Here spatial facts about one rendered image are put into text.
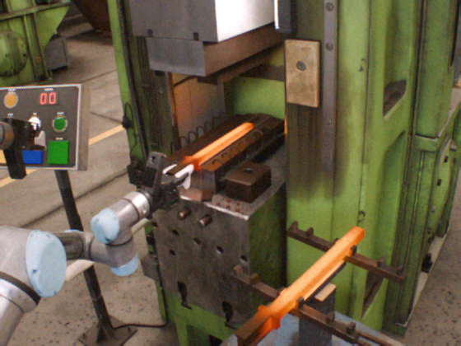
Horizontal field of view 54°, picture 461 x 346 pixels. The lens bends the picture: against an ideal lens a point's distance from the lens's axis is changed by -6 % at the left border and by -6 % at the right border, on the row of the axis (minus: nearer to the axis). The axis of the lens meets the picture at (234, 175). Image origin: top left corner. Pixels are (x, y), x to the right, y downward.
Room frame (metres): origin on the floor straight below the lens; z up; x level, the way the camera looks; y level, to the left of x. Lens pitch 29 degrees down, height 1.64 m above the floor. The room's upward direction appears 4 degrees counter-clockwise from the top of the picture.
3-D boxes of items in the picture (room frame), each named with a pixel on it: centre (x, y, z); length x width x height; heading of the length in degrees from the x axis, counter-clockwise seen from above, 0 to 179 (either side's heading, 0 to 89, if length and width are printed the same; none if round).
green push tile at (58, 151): (1.39, 0.57, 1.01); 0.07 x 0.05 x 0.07; 79
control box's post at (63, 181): (1.53, 0.64, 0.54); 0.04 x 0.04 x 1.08; 54
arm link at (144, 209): (1.06, 0.26, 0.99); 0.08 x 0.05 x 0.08; 54
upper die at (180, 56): (1.45, 0.02, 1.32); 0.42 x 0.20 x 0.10; 144
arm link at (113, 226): (1.00, 0.31, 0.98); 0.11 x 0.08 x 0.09; 144
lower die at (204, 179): (1.45, 0.02, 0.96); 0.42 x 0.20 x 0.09; 144
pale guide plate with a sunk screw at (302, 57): (1.20, -0.19, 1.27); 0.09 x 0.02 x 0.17; 54
